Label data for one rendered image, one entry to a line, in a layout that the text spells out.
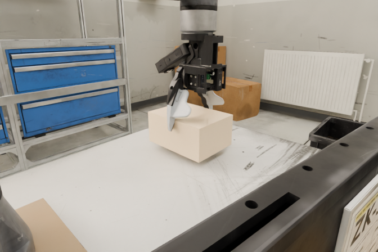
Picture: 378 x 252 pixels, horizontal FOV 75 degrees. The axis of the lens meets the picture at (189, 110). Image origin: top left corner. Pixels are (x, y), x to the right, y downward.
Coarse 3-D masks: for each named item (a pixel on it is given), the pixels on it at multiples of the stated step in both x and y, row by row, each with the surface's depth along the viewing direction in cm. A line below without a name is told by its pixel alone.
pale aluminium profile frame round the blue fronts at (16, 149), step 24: (120, 0) 187; (120, 24) 191; (0, 48) 139; (120, 48) 198; (0, 72) 141; (24, 96) 151; (48, 96) 161; (96, 120) 196; (24, 144) 159; (96, 144) 198; (24, 168) 162
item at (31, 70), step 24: (24, 48) 150; (48, 48) 159; (72, 48) 170; (96, 48) 183; (24, 72) 152; (48, 72) 162; (72, 72) 173; (96, 72) 187; (72, 96) 175; (96, 96) 190; (24, 120) 157; (48, 120) 168; (72, 120) 180
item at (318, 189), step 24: (336, 144) 10; (360, 144) 10; (312, 168) 8; (336, 168) 8; (360, 168) 8; (264, 192) 7; (288, 192) 7; (312, 192) 7; (336, 192) 7; (216, 216) 6; (240, 216) 6; (264, 216) 6; (288, 216) 6; (312, 216) 6; (192, 240) 5; (216, 240) 5; (240, 240) 7; (264, 240) 5; (288, 240) 6
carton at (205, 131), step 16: (160, 112) 58; (192, 112) 58; (208, 112) 58; (224, 112) 58; (160, 128) 57; (176, 128) 53; (192, 128) 49; (208, 128) 50; (224, 128) 55; (160, 144) 58; (176, 144) 54; (192, 144) 50; (208, 144) 52; (224, 144) 57
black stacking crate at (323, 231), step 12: (372, 168) 9; (360, 180) 9; (348, 192) 8; (336, 204) 8; (324, 216) 7; (336, 216) 8; (312, 228) 7; (324, 228) 7; (336, 228) 8; (300, 240) 6; (312, 240) 7; (324, 240) 8; (336, 240) 9
